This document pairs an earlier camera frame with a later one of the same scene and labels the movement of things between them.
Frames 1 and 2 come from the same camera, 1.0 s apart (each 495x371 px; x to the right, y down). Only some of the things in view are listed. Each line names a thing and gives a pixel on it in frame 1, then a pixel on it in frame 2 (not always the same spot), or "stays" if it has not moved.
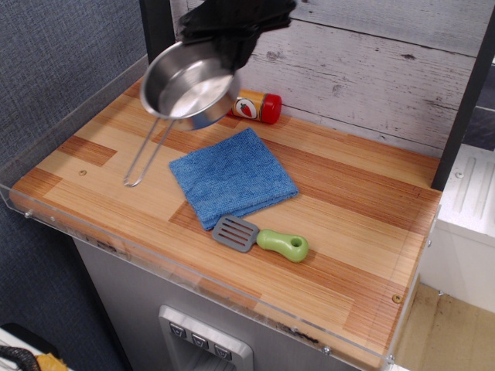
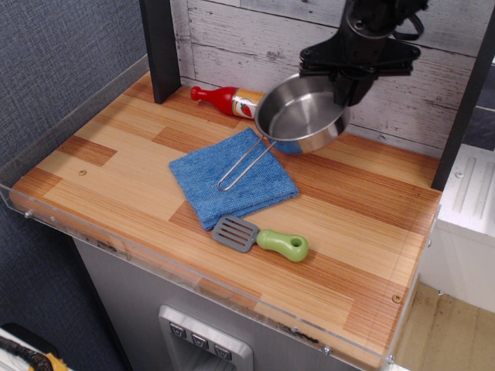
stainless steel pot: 187,85 -> 302,115
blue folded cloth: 231,177 stays
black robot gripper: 234,25 -> 354,62
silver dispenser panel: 192,345 stays
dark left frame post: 158,26 stays
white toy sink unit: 459,261 stays
